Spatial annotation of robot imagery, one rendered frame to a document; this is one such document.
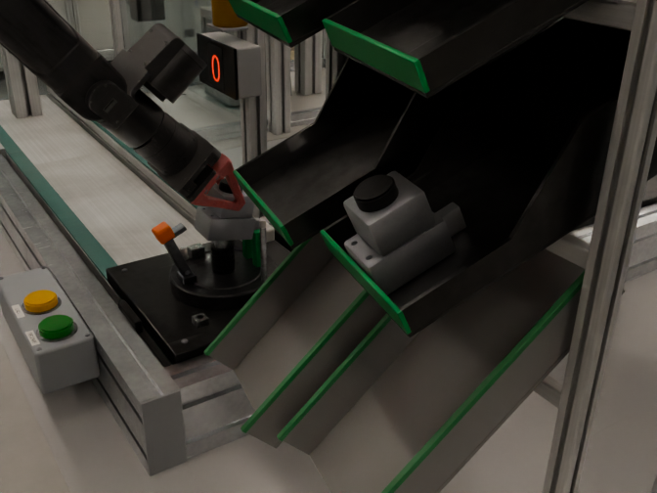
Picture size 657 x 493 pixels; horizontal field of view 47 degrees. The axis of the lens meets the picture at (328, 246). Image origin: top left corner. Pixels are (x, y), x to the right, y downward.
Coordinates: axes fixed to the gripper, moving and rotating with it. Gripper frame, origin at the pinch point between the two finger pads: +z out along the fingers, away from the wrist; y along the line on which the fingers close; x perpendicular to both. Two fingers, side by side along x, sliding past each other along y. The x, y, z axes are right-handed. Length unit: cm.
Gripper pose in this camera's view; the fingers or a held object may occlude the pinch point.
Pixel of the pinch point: (229, 196)
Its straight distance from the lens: 95.3
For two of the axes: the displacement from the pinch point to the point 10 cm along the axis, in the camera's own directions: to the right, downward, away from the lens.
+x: -6.3, 7.7, -0.3
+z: 5.6, 4.8, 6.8
